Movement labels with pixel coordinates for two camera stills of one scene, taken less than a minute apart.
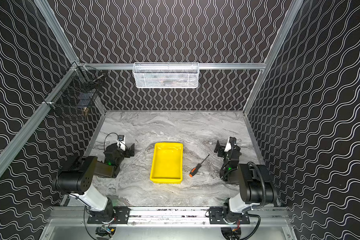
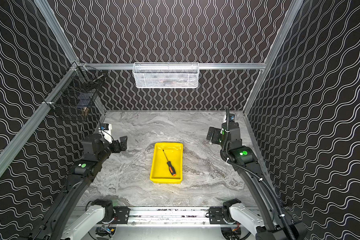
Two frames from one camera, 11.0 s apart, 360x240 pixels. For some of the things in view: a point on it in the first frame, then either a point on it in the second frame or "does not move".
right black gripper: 225,149 -> 215,135
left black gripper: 125,150 -> 118,145
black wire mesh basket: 76,90 does not move
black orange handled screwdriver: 194,170 -> 171,169
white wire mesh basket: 166,75 does not move
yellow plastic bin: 167,163 does not move
